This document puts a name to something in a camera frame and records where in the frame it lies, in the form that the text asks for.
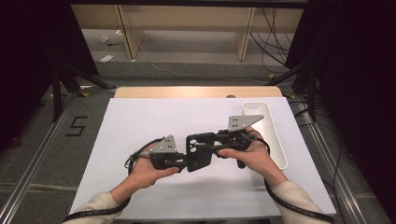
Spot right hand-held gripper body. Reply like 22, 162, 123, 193
215, 114, 265, 152

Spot white board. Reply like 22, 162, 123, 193
70, 96, 337, 220

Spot aluminium floor rail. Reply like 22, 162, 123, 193
0, 92, 78, 224
289, 96, 369, 224

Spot person's right hand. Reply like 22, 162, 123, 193
218, 130, 288, 189

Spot long white plastic bin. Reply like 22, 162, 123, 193
242, 101, 289, 182

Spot dark curtain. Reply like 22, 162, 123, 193
0, 0, 100, 152
284, 0, 396, 218

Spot light wooden shelf unit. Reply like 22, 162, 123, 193
70, 4, 304, 62

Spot black floor cable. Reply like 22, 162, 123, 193
293, 99, 347, 224

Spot person's left hand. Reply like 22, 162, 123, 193
127, 150, 181, 190

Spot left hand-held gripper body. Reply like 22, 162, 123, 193
148, 133, 181, 171

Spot black phone case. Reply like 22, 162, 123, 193
185, 132, 217, 174

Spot black cable bundle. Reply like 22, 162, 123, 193
249, 7, 296, 75

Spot black metal stand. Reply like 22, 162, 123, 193
50, 60, 118, 123
265, 59, 318, 123

